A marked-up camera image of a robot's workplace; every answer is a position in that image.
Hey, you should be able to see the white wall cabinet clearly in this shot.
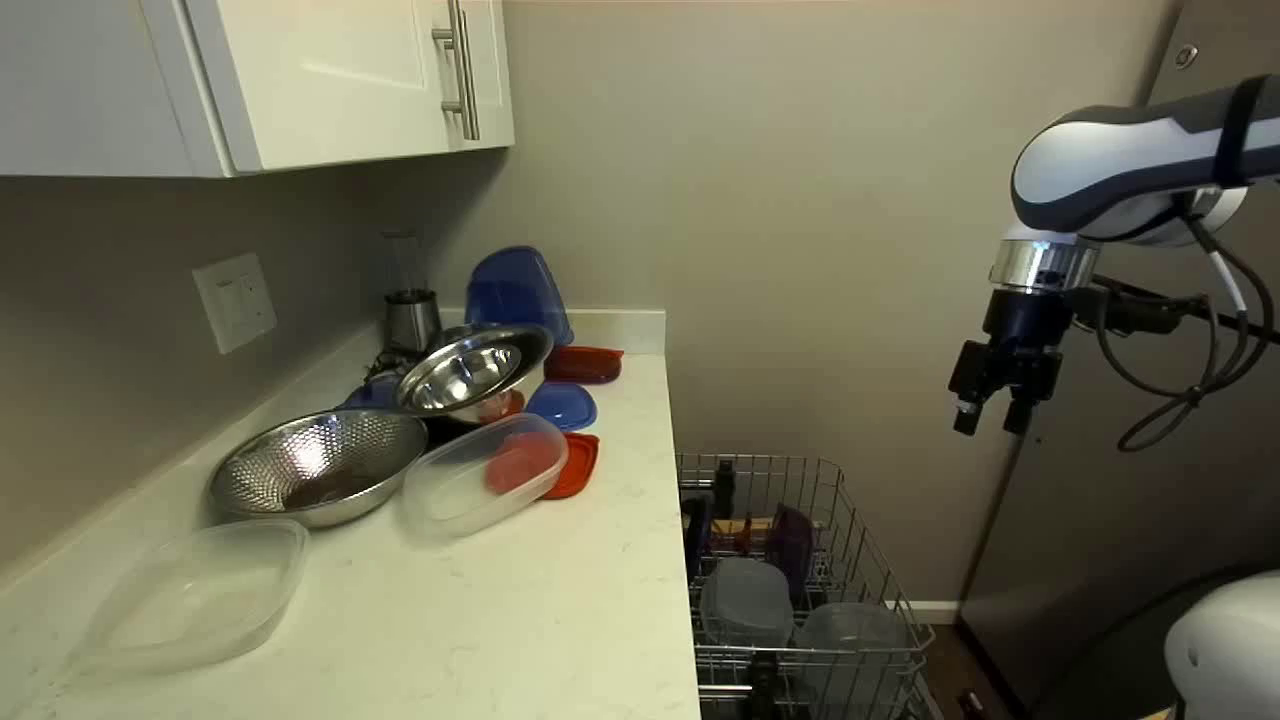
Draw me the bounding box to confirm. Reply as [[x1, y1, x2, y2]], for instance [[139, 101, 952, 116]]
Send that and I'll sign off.
[[0, 0, 519, 185]]

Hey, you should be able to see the purple plastic cup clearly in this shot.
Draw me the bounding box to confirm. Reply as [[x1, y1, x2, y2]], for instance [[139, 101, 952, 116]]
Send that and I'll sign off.
[[768, 504, 819, 607]]

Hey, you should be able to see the red plastic lid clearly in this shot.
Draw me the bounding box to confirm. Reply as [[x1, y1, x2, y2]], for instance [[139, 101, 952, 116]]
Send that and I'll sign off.
[[538, 426, 604, 504]]

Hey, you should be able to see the white baseboard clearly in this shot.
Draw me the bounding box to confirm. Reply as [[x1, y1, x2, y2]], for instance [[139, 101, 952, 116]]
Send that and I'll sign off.
[[884, 594, 966, 626]]

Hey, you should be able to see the red plastic container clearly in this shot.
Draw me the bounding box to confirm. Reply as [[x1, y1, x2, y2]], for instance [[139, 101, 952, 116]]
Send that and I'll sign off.
[[540, 338, 629, 387]]

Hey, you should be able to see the clear round plastic container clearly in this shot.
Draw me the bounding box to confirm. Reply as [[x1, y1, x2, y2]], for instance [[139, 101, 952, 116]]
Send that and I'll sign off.
[[794, 598, 919, 720]]

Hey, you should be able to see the clear container with red lid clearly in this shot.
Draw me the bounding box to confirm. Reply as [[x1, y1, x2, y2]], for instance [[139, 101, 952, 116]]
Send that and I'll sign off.
[[391, 409, 572, 544]]

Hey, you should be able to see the white wall outlet plate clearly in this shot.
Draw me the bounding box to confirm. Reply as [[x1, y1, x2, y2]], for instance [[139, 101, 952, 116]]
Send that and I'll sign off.
[[189, 249, 285, 358]]

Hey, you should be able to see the empty clear plastic container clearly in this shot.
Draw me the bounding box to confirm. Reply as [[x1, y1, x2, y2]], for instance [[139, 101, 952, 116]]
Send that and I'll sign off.
[[76, 510, 317, 680]]

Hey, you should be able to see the wire dishwasher rack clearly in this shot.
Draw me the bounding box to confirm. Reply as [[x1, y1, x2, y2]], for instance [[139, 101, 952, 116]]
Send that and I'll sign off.
[[677, 447, 941, 720]]

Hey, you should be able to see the blue plastic lid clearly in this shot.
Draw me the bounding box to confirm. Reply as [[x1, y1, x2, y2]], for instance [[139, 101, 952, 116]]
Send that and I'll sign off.
[[526, 381, 604, 434]]

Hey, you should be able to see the metal cabinet bar handle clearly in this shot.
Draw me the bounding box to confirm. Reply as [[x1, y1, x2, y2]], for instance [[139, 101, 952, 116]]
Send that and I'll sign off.
[[428, 0, 486, 142]]

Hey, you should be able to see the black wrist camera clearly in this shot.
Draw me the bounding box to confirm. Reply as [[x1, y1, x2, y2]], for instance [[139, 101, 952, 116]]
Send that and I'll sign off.
[[1062, 275, 1191, 338]]

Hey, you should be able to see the black robot wrist cable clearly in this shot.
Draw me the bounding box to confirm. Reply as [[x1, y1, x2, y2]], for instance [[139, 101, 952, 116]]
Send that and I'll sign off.
[[1091, 195, 1280, 456]]

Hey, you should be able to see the grey refrigerator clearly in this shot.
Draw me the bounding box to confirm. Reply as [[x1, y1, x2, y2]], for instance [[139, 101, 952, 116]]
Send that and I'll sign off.
[[958, 0, 1280, 720]]

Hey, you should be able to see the small stainless steel bowl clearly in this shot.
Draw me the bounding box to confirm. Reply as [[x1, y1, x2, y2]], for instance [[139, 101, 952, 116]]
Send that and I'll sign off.
[[391, 319, 560, 420]]

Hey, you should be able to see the large stainless steel bowl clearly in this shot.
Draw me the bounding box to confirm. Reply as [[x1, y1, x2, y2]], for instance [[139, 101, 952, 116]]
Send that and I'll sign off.
[[204, 405, 437, 534]]

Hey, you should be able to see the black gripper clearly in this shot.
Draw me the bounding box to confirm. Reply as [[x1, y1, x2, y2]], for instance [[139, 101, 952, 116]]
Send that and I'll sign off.
[[943, 289, 1074, 439]]

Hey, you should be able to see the blue plastic plate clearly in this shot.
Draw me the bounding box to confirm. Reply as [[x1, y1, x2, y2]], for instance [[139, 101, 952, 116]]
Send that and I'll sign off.
[[462, 245, 582, 350]]

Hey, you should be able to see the yellow wooden utensil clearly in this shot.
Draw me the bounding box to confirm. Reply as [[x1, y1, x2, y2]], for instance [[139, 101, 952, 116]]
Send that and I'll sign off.
[[703, 510, 782, 553]]

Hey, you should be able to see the clear lidded plastic container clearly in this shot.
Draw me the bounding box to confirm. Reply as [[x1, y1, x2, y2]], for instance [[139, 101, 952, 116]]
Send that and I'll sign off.
[[696, 553, 801, 651]]

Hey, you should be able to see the stainless steel cup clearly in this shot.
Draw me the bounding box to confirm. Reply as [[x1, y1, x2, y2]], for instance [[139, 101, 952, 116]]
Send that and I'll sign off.
[[381, 284, 447, 358]]

